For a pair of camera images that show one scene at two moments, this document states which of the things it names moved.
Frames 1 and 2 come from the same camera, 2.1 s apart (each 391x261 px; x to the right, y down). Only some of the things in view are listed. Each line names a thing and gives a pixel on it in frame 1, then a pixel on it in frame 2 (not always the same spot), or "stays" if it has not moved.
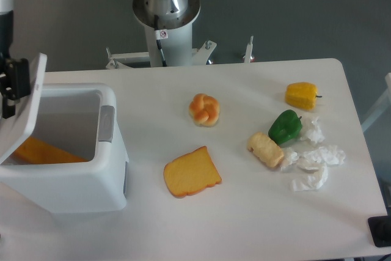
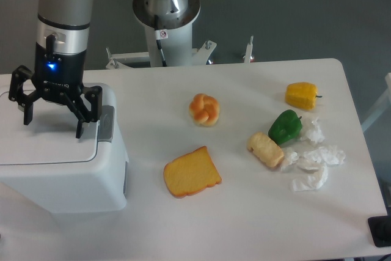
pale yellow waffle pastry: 265,149 stays
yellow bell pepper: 302,95 stays
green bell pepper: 286,126 stays
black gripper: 14,78 → 58,76
